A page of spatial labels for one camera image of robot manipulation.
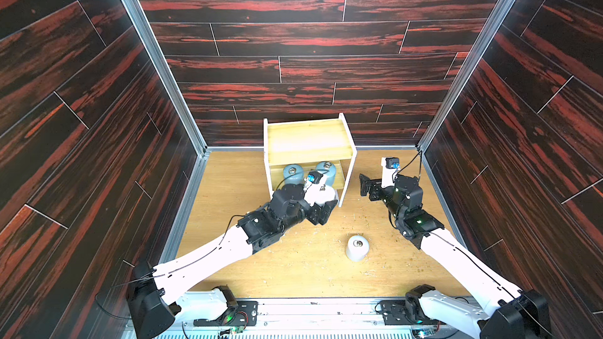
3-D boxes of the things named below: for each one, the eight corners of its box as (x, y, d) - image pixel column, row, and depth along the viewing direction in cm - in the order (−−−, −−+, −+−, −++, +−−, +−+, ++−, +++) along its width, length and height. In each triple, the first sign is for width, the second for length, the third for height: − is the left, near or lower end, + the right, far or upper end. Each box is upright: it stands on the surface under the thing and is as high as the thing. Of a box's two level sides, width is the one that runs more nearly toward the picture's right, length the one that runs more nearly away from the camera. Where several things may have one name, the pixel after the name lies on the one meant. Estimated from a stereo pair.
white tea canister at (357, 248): (347, 260, 86) (351, 252, 80) (345, 245, 90) (348, 235, 83) (365, 260, 86) (370, 252, 79) (362, 245, 90) (367, 235, 83)
